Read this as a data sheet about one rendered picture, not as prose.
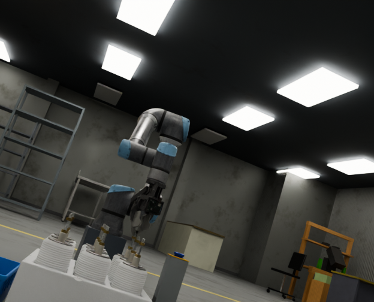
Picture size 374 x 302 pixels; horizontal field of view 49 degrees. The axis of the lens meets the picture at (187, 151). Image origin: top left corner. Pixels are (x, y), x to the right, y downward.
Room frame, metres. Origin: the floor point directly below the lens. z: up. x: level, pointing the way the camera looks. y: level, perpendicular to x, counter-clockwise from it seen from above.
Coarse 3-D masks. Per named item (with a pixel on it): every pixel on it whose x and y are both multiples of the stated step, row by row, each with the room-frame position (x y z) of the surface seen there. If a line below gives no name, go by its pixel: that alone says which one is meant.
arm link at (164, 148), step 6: (162, 144) 1.53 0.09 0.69; (168, 144) 1.52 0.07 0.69; (156, 150) 1.55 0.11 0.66; (162, 150) 1.52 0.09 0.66; (168, 150) 1.52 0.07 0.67; (174, 150) 1.53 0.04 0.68; (156, 156) 1.53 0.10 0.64; (162, 156) 1.52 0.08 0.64; (168, 156) 1.52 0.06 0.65; (174, 156) 1.54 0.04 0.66; (156, 162) 1.52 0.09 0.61; (162, 162) 1.52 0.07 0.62; (168, 162) 1.53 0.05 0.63; (156, 168) 1.52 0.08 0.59; (162, 168) 1.52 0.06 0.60; (168, 168) 1.53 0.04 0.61
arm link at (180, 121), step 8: (168, 112) 1.93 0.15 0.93; (168, 120) 1.90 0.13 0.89; (176, 120) 1.91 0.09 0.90; (184, 120) 1.92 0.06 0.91; (160, 128) 1.92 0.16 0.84; (168, 128) 1.91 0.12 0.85; (176, 128) 1.91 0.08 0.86; (184, 128) 1.91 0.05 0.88; (160, 136) 1.94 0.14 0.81; (168, 136) 1.91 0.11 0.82; (176, 136) 1.92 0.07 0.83; (184, 136) 1.92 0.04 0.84; (176, 144) 1.94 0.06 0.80
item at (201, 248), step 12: (168, 228) 10.73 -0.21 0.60; (180, 228) 9.72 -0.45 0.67; (192, 228) 8.92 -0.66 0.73; (168, 240) 10.37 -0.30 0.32; (180, 240) 9.42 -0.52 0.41; (192, 240) 8.94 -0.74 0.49; (204, 240) 9.00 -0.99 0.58; (216, 240) 9.06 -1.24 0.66; (168, 252) 10.03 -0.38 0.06; (180, 252) 9.15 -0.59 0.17; (192, 252) 8.96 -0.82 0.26; (204, 252) 9.02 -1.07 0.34; (216, 252) 9.08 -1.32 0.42; (192, 264) 8.98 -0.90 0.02; (204, 264) 9.04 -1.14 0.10
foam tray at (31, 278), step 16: (32, 256) 1.34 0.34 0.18; (32, 272) 1.21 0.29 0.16; (48, 272) 1.22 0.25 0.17; (16, 288) 1.21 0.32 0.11; (32, 288) 1.21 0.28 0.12; (48, 288) 1.22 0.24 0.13; (64, 288) 1.23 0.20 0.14; (80, 288) 1.24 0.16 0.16; (96, 288) 1.24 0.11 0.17; (112, 288) 1.26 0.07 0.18
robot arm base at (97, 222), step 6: (102, 210) 1.96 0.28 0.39; (108, 210) 1.94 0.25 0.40; (102, 216) 1.94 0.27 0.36; (108, 216) 1.93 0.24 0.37; (114, 216) 1.94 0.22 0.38; (120, 216) 1.95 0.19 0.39; (96, 222) 1.94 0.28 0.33; (102, 222) 1.93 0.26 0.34; (108, 222) 1.93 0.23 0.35; (114, 222) 1.94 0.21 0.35; (120, 222) 1.96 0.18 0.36; (96, 228) 1.93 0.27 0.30; (114, 228) 1.93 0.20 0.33; (120, 228) 1.97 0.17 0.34; (114, 234) 1.93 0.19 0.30; (120, 234) 1.97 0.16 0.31
